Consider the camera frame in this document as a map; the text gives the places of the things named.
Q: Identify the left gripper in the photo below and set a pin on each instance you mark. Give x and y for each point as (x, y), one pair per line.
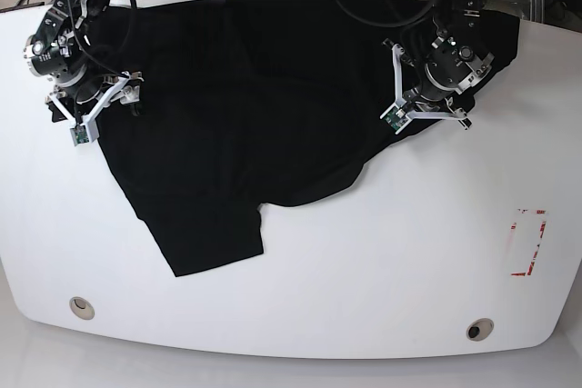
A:
(448, 66)

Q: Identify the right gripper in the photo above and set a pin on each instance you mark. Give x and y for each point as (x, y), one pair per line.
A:
(65, 63)

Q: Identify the black t-shirt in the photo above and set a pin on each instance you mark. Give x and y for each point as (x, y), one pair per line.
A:
(244, 103)

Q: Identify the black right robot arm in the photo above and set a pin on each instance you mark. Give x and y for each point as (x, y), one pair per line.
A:
(82, 18)

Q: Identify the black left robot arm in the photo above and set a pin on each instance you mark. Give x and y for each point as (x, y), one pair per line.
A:
(460, 18)

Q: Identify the red tape rectangle marking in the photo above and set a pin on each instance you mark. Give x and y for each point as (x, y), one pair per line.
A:
(525, 238)

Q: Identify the left table grommet hole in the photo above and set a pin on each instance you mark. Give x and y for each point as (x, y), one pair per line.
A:
(81, 308)

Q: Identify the table grommet hole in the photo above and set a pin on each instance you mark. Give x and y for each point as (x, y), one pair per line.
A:
(480, 329)
(81, 308)

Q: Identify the right table grommet hole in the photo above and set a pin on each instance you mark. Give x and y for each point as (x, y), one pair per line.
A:
(480, 329)

